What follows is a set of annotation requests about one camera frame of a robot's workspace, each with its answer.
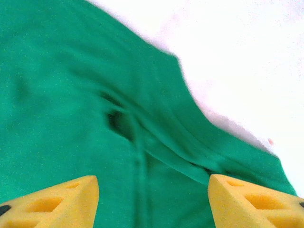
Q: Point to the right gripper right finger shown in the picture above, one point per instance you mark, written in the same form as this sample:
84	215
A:
249	209

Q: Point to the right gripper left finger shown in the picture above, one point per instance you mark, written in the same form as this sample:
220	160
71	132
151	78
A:
59	206

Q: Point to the green t-shirt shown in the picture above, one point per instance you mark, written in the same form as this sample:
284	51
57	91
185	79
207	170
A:
71	95

